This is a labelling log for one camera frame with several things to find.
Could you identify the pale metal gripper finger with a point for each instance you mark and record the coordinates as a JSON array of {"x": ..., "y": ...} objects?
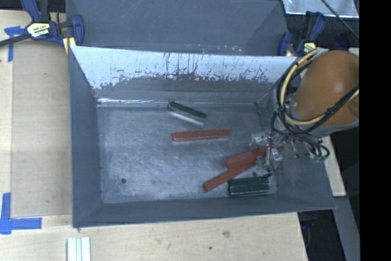
[
  {"x": 274, "y": 155},
  {"x": 259, "y": 139}
]

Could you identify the dark green flat block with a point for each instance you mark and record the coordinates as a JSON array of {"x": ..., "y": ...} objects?
[
  {"x": 249, "y": 186},
  {"x": 187, "y": 110}
]

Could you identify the red-brown flat block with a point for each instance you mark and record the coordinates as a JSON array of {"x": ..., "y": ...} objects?
[
  {"x": 200, "y": 134},
  {"x": 241, "y": 159},
  {"x": 227, "y": 178}
]

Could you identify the pale wood flat board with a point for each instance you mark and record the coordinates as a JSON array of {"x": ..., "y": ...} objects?
[{"x": 39, "y": 131}]

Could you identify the grey metal bin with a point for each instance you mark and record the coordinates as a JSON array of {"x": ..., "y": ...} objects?
[{"x": 143, "y": 159}]

